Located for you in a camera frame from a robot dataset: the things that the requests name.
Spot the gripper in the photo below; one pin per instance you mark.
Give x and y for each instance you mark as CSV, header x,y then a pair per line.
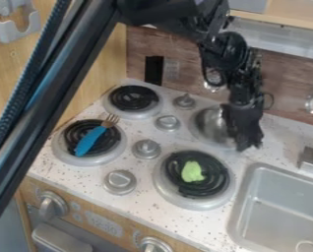
x,y
244,126

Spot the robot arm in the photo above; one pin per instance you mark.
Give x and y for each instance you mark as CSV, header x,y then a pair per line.
x,y
54,82

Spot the silver pot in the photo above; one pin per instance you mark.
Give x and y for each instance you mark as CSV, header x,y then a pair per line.
x,y
209,124

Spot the green toy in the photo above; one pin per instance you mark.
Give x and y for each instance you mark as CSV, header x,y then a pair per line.
x,y
192,172

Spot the toy sink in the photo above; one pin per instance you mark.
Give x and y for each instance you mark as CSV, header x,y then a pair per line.
x,y
279,210

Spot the toy stove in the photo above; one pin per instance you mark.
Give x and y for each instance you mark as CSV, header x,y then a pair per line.
x,y
146,149

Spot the grey wall rack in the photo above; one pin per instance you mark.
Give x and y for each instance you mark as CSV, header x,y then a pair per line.
x,y
8,23

